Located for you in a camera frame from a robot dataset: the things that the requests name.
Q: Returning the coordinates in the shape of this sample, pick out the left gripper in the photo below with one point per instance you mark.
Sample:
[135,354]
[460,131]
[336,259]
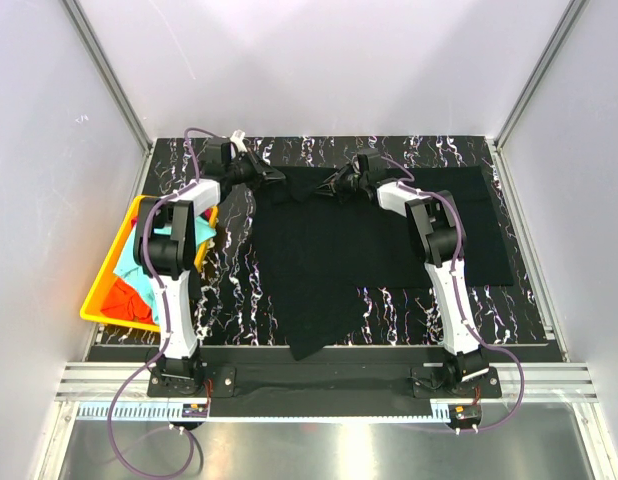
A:
[262,176]

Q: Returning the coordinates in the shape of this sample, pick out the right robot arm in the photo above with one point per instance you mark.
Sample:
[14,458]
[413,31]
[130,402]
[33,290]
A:
[437,237]

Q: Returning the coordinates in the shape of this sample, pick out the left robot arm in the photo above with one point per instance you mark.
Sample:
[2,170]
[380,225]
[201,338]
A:
[177,368]

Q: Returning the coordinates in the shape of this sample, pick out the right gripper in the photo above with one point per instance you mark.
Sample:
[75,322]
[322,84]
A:
[333,185]

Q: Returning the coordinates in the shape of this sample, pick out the orange t shirt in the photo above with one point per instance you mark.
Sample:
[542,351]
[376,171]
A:
[123,302]

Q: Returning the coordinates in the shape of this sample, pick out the yellow plastic bin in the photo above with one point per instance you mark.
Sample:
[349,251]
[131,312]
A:
[104,295]

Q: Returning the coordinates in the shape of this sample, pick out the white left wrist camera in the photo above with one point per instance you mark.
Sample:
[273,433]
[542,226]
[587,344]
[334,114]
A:
[237,140]

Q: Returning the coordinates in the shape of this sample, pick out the black marble pattern mat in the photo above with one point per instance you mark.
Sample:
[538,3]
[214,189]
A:
[230,306]

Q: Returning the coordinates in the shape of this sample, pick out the teal t shirt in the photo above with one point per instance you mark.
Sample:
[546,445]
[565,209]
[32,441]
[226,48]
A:
[129,271]

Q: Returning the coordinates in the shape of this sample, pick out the black t shirt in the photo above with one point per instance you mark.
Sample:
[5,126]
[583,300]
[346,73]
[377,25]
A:
[318,255]

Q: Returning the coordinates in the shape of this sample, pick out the aluminium frame rail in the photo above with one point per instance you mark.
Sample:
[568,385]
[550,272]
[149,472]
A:
[88,37]

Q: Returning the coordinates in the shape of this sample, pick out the white cable duct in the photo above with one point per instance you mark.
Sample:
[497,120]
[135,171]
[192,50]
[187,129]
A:
[192,411]

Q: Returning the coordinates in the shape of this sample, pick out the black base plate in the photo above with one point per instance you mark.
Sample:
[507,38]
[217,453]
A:
[379,379]

